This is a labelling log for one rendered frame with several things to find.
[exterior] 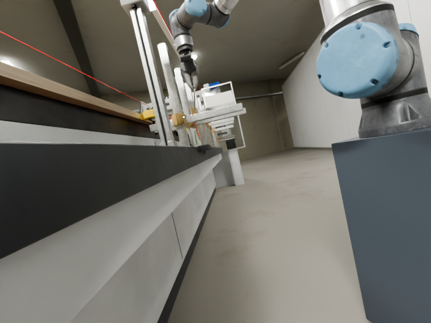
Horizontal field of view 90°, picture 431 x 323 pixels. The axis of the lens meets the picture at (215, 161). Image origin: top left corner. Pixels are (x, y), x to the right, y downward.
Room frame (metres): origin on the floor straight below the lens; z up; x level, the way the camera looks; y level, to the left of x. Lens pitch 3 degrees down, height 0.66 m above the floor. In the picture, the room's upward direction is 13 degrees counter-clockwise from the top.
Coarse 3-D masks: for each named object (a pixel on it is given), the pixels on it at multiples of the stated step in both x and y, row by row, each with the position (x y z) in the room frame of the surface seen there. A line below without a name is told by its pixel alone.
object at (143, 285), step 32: (0, 96) 0.41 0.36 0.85; (32, 96) 0.48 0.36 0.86; (0, 128) 0.40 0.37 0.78; (32, 128) 0.46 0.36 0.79; (64, 128) 0.55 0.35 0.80; (96, 128) 0.68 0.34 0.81; (128, 128) 0.90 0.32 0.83; (192, 192) 1.79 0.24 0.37; (160, 224) 0.99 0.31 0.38; (192, 224) 1.56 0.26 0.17; (160, 256) 0.91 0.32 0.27; (128, 288) 0.64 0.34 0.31; (160, 288) 0.84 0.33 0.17; (96, 320) 0.50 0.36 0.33; (128, 320) 0.61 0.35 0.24; (160, 320) 0.83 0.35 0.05
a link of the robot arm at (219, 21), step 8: (216, 0) 1.00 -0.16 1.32; (224, 0) 0.97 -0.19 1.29; (232, 0) 0.96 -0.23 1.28; (216, 8) 1.01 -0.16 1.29; (224, 8) 1.00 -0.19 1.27; (232, 8) 1.01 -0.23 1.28; (216, 16) 1.03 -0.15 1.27; (224, 16) 1.03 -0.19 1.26; (208, 24) 1.06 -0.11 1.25; (216, 24) 1.07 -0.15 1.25; (224, 24) 1.09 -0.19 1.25
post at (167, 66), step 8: (160, 48) 0.95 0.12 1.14; (160, 56) 0.95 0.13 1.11; (168, 56) 0.95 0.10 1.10; (168, 64) 0.95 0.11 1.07; (168, 72) 0.95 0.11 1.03; (168, 80) 0.95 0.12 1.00; (168, 88) 0.95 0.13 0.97; (176, 88) 0.97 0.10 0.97; (176, 96) 0.95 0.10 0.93; (176, 104) 0.95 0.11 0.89; (176, 112) 0.95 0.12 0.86; (184, 128) 0.95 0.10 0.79; (184, 136) 0.95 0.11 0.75
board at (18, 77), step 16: (0, 64) 0.40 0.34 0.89; (0, 80) 0.41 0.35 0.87; (16, 80) 0.42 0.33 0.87; (32, 80) 0.45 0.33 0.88; (48, 80) 0.50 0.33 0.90; (48, 96) 0.52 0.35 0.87; (64, 96) 0.54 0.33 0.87; (80, 96) 0.60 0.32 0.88; (112, 112) 0.77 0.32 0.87; (128, 112) 0.87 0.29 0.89
